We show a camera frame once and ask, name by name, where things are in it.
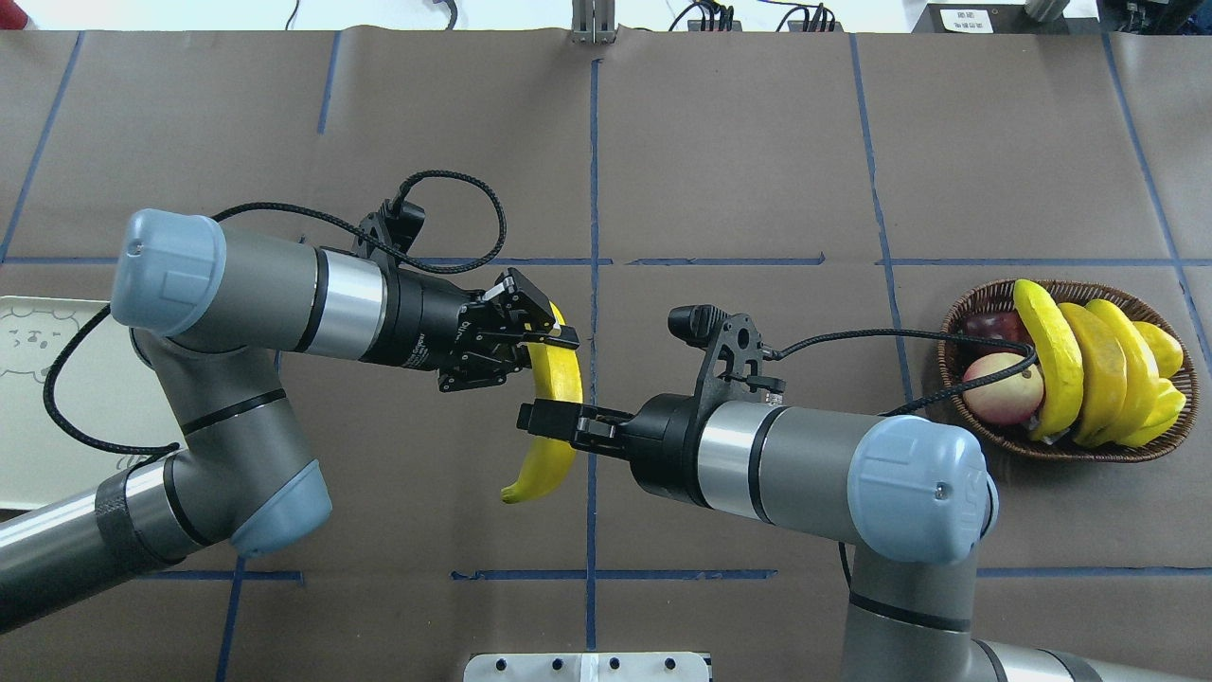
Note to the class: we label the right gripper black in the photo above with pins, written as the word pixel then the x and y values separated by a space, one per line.
pixel 666 438

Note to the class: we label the black cable connector left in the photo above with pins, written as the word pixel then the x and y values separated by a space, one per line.
pixel 706 17

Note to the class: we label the black labelled box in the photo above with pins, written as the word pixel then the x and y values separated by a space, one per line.
pixel 1001 18

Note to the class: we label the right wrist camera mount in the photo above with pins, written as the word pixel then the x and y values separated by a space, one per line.
pixel 733 355

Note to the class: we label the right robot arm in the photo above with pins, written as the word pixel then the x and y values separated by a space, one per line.
pixel 914 499

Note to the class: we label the yellow banana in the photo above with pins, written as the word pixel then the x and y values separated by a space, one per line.
pixel 1141 374
pixel 556 375
pixel 1104 373
pixel 1059 358

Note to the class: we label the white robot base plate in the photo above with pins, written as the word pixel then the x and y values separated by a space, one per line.
pixel 590 666

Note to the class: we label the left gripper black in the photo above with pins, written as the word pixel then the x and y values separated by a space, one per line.
pixel 426 323

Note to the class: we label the aluminium frame post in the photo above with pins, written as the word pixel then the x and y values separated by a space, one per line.
pixel 593 22

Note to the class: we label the pink white apple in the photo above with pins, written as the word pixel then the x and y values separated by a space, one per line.
pixel 1009 401

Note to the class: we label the yellow pear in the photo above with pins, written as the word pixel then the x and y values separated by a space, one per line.
pixel 1169 354

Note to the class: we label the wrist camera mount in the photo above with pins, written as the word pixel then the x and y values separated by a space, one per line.
pixel 733 355
pixel 389 232

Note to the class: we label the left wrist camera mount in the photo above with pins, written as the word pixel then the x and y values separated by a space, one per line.
pixel 389 232

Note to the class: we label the black cable connector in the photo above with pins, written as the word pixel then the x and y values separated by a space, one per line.
pixel 706 17
pixel 807 18

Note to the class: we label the black cable connector right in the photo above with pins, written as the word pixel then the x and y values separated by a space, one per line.
pixel 807 18

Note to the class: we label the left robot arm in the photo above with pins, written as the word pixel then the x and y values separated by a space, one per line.
pixel 206 307

